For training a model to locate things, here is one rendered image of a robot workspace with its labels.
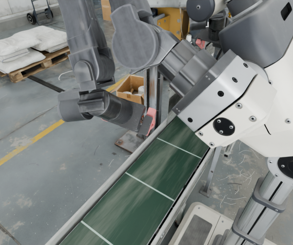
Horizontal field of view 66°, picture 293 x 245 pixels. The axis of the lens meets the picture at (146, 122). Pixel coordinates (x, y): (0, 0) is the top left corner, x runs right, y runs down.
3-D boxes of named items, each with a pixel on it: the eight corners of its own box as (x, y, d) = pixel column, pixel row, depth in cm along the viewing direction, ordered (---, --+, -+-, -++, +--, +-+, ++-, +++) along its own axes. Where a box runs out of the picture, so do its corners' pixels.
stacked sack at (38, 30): (25, 47, 362) (21, 38, 352) (11, 41, 382) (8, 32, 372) (60, 35, 401) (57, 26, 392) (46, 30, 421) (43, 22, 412)
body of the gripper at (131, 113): (113, 96, 58) (97, 88, 51) (147, 107, 54) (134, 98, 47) (104, 120, 58) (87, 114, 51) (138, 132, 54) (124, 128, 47)
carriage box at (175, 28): (177, 61, 147) (183, 9, 126) (136, 50, 161) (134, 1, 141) (193, 49, 162) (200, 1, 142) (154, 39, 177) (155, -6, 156)
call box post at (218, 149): (206, 193, 188) (228, 122, 138) (203, 191, 190) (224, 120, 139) (208, 190, 190) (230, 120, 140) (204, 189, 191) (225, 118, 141)
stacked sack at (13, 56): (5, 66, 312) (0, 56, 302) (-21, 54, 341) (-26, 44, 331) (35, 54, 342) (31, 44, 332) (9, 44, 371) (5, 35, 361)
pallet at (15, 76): (14, 83, 324) (10, 74, 315) (-15, 68, 359) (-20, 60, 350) (77, 54, 400) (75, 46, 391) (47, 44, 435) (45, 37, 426)
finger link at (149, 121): (142, 108, 63) (127, 99, 55) (165, 114, 60) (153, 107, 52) (134, 131, 63) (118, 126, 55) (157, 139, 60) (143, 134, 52)
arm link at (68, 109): (86, 59, 40) (110, 57, 48) (38, 69, 44) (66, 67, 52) (102, 123, 43) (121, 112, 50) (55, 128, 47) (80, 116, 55)
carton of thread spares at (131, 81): (146, 115, 269) (147, 98, 253) (108, 105, 283) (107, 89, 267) (161, 92, 306) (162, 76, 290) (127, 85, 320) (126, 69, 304)
